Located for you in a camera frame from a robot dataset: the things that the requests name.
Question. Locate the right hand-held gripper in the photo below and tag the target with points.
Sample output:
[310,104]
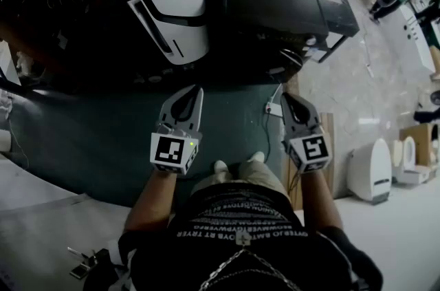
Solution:
[309,152]

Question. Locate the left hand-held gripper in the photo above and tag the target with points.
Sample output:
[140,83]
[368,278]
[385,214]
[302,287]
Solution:
[168,152]

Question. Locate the person's right forearm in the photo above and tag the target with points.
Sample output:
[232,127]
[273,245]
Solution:
[321,200]

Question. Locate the person's left forearm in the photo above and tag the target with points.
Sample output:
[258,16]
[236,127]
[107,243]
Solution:
[151,200]

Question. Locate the white power strip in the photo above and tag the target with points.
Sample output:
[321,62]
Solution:
[272,108]

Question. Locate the person's right white shoe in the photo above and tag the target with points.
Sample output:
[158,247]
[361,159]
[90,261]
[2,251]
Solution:
[256,157]

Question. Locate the person's white shoe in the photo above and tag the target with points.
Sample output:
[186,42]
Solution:
[220,166]
[256,157]

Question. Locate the person's left white shoe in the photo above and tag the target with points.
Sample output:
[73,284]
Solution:
[220,166]

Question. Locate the person's beige trousers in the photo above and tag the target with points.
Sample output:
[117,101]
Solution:
[251,176]

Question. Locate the dark green floor mat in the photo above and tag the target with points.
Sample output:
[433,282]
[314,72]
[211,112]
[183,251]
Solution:
[103,138]

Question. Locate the white rounded appliance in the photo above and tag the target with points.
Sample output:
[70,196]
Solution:
[373,172]

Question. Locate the white and black washing machine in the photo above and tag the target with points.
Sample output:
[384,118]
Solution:
[178,7]

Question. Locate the black side table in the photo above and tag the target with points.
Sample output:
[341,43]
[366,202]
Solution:
[338,7]

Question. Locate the white toilet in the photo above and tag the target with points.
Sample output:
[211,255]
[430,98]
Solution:
[410,159]

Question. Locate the small cardboard box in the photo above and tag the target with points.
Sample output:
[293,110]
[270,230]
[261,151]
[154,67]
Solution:
[424,138]

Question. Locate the white counter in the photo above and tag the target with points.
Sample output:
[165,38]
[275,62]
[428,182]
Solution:
[417,35]

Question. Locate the person's black printed t-shirt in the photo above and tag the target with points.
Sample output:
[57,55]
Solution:
[240,248]

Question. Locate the metal clip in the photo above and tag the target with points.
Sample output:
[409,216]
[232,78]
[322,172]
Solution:
[82,263]

